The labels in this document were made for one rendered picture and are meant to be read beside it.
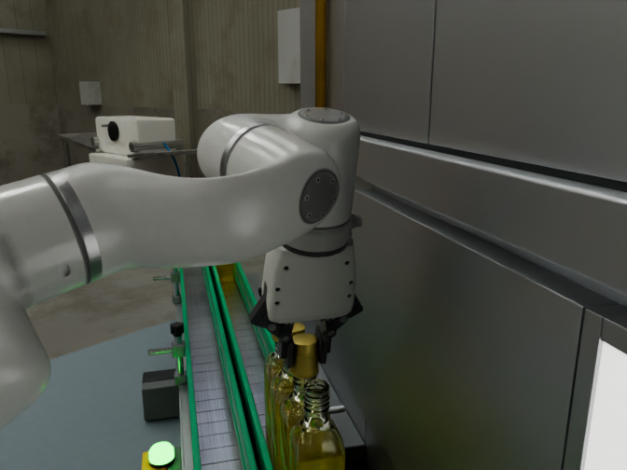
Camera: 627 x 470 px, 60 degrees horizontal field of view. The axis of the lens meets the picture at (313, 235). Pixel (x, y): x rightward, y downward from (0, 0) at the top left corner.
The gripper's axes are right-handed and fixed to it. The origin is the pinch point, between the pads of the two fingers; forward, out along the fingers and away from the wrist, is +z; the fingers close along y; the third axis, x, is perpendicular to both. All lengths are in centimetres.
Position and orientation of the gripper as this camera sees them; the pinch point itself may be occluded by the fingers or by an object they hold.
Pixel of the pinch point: (304, 346)
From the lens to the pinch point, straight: 66.5
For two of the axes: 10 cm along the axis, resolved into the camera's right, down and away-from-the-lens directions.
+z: -0.7, 8.7, 4.9
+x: 2.6, 4.9, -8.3
